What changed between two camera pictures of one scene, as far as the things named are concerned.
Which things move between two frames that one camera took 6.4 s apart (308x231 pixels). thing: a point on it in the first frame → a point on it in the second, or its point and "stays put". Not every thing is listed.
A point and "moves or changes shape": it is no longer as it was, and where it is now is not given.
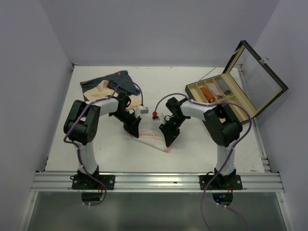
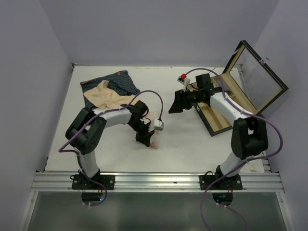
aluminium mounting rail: x=156 y=182 stays put
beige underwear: x=102 y=91 stays put
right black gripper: x=170 y=134 → x=180 y=102
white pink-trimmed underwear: x=154 y=139 moves or changes shape
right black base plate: x=221 y=182 stays put
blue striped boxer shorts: x=120 y=82 stays put
